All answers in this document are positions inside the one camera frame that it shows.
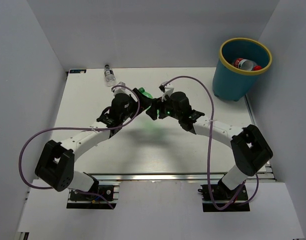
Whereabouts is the blue label sticker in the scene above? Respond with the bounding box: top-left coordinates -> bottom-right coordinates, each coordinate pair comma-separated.
68,69 -> 86,74

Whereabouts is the green plastic bottle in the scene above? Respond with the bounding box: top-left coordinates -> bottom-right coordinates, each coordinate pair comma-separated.
138,87 -> 156,111

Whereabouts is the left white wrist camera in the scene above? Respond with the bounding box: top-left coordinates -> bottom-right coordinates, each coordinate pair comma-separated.
111,81 -> 126,96

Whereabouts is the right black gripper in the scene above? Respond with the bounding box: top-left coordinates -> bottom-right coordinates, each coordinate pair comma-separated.
146,92 -> 181,121

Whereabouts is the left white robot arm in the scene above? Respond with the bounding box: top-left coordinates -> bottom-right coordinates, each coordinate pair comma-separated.
35,88 -> 152,200

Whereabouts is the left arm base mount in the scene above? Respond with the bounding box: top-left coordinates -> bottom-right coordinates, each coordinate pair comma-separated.
66,184 -> 119,210

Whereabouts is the teal bin with yellow rim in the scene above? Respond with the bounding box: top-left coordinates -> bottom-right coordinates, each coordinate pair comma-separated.
212,37 -> 273,102

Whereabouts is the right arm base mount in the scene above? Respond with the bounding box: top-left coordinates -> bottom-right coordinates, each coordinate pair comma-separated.
198,184 -> 250,213

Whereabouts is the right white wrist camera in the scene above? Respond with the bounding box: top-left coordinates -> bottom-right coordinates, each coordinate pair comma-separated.
159,81 -> 174,102

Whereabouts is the red label water bottle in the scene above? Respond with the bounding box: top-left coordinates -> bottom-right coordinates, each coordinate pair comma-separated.
232,58 -> 262,71

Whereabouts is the clear bottle with black label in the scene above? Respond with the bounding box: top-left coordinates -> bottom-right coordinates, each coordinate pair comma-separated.
104,64 -> 116,87

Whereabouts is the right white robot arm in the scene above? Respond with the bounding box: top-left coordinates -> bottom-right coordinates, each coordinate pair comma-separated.
146,91 -> 273,200

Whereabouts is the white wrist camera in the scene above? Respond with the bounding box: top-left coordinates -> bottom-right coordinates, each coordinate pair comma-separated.
111,81 -> 126,96
159,81 -> 174,102

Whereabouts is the purple cable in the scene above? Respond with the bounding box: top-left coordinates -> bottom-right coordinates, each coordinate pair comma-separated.
158,76 -> 260,211
19,85 -> 141,210

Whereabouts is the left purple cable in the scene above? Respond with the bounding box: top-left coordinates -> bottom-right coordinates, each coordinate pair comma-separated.
19,85 -> 141,210

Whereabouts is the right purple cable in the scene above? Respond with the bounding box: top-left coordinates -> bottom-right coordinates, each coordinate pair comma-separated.
158,76 -> 260,211

